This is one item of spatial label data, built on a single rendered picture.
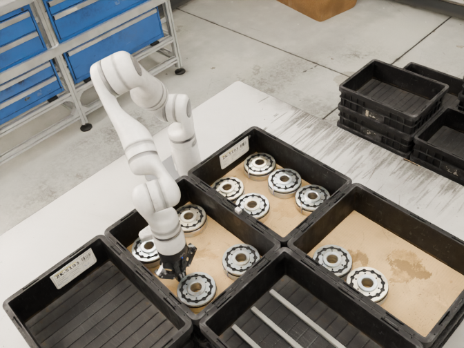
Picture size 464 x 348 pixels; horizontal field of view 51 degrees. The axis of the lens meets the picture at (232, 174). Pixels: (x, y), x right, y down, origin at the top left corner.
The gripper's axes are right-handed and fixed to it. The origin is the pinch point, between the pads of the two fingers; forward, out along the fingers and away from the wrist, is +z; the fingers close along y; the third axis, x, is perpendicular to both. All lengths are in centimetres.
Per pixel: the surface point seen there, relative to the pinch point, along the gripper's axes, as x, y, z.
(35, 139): 191, 24, 72
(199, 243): 6.1, 11.6, 2.6
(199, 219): 10.5, 16.1, -0.6
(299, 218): -9.2, 37.3, 2.6
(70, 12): 193, 74, 10
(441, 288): -50, 43, 3
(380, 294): -41, 30, -1
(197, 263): 1.4, 6.5, 2.6
